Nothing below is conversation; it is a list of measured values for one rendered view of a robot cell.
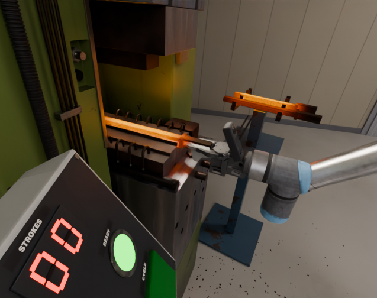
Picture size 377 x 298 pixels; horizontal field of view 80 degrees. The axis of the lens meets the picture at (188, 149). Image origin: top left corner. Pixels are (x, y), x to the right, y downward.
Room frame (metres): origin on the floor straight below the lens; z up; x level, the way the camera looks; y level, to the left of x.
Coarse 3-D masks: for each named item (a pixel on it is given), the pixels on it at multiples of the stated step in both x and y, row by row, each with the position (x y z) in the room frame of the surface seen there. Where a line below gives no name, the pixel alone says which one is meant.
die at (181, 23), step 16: (96, 16) 0.58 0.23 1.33; (112, 16) 0.57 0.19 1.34; (128, 16) 0.56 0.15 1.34; (144, 16) 0.54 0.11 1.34; (160, 16) 0.53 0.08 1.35; (176, 16) 0.58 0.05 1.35; (192, 16) 0.67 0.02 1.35; (96, 32) 0.59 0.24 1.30; (112, 32) 0.57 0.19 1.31; (128, 32) 0.56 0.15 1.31; (144, 32) 0.54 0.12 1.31; (160, 32) 0.53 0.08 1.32; (176, 32) 0.58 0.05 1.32; (192, 32) 0.68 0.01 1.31; (112, 48) 0.57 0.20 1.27; (128, 48) 0.56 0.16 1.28; (144, 48) 0.54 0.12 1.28; (160, 48) 0.53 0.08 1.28; (176, 48) 0.58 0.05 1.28
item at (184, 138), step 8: (112, 120) 0.73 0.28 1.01; (120, 120) 0.74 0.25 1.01; (128, 128) 0.69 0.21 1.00; (136, 128) 0.68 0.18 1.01; (144, 128) 0.69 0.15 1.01; (152, 128) 0.69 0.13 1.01; (160, 136) 0.65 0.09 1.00; (168, 136) 0.64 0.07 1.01; (176, 136) 0.65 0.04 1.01; (184, 136) 0.64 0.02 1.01; (200, 144) 0.61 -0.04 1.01; (208, 144) 0.60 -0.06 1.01
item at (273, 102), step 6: (234, 96) 1.17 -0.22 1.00; (246, 96) 1.14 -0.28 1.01; (252, 96) 1.13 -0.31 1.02; (258, 96) 1.13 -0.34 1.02; (264, 102) 1.10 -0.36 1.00; (270, 102) 1.08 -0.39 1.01; (276, 102) 1.07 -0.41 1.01; (282, 102) 1.07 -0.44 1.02; (288, 108) 1.04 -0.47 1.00; (294, 108) 1.02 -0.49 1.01; (300, 108) 1.03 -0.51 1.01; (306, 108) 1.02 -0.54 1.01; (312, 108) 1.00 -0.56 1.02
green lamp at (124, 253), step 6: (120, 234) 0.19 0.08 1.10; (120, 240) 0.18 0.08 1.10; (126, 240) 0.19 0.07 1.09; (114, 246) 0.17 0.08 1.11; (120, 246) 0.17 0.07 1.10; (126, 246) 0.18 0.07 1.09; (132, 246) 0.19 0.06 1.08; (114, 252) 0.16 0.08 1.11; (120, 252) 0.16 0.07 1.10; (126, 252) 0.17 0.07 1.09; (132, 252) 0.18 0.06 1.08; (120, 258) 0.16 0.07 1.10; (126, 258) 0.16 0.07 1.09; (132, 258) 0.17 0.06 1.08; (120, 264) 0.15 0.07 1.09; (126, 264) 0.16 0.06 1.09; (132, 264) 0.16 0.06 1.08; (126, 270) 0.15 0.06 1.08
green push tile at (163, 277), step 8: (152, 256) 0.20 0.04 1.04; (152, 264) 0.19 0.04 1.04; (160, 264) 0.20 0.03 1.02; (152, 272) 0.18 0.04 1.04; (160, 272) 0.19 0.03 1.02; (168, 272) 0.20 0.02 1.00; (152, 280) 0.17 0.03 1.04; (160, 280) 0.18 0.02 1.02; (168, 280) 0.19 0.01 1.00; (152, 288) 0.16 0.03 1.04; (160, 288) 0.17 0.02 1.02; (168, 288) 0.18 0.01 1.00; (152, 296) 0.15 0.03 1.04; (160, 296) 0.16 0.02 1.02; (168, 296) 0.17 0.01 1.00
